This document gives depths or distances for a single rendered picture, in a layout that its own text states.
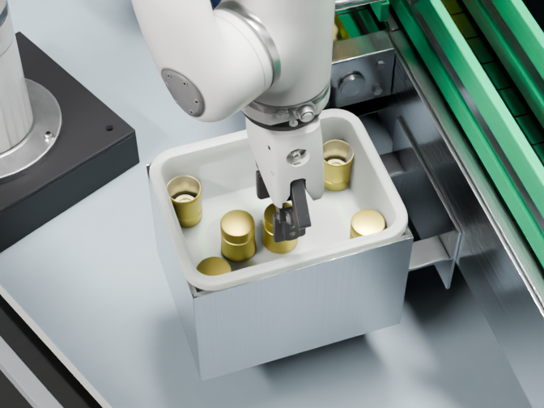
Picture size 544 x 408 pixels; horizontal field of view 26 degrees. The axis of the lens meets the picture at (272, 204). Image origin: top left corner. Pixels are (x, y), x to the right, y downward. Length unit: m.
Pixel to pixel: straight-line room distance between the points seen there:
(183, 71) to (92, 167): 0.58
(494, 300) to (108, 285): 0.49
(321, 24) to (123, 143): 0.58
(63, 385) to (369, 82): 1.14
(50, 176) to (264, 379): 0.36
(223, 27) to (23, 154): 0.59
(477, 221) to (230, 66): 0.34
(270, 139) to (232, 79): 0.13
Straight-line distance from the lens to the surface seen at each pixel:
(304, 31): 0.92
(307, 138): 1.01
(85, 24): 1.70
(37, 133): 1.47
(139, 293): 1.40
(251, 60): 0.90
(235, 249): 1.17
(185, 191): 1.21
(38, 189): 1.42
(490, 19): 1.23
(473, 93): 1.11
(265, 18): 0.91
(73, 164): 1.44
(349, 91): 1.23
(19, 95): 1.43
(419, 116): 1.20
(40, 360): 2.25
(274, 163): 1.03
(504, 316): 1.13
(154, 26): 0.89
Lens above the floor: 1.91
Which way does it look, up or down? 52 degrees down
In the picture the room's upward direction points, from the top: straight up
